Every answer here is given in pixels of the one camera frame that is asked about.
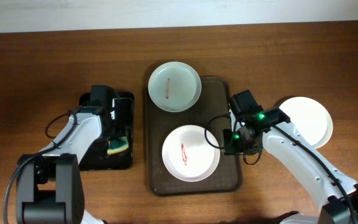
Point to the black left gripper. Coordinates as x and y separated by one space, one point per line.
111 132

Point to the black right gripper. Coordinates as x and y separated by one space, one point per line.
229 142

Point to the green yellow sponge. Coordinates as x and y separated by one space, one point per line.
118 145

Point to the brown serving tray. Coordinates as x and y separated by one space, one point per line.
159 123

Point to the white plate pinkish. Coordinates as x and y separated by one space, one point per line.
188 153

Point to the grey-white plate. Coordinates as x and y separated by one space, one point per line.
174 87

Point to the white plate front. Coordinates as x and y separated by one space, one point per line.
311 118

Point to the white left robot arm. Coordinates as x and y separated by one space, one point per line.
98 136

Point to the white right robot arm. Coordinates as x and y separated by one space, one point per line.
335 194

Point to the black small tray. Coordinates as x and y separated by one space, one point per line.
96 158

